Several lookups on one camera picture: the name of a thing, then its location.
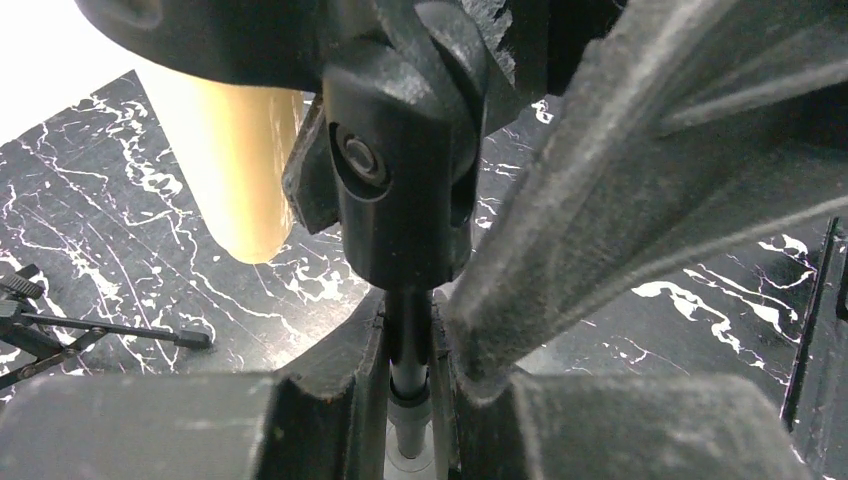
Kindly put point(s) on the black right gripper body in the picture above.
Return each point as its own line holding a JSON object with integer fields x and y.
{"x": 815, "y": 407}

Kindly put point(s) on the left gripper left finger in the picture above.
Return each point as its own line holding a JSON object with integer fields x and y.
{"x": 199, "y": 424}

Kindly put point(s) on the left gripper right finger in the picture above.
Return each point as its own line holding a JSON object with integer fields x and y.
{"x": 512, "y": 424}

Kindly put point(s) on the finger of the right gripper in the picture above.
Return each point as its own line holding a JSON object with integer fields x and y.
{"x": 691, "y": 127}

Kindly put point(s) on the black tripod microphone stand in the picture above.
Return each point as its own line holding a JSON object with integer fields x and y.
{"x": 52, "y": 340}

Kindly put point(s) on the beige microphone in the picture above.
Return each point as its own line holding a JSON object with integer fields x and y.
{"x": 406, "y": 91}

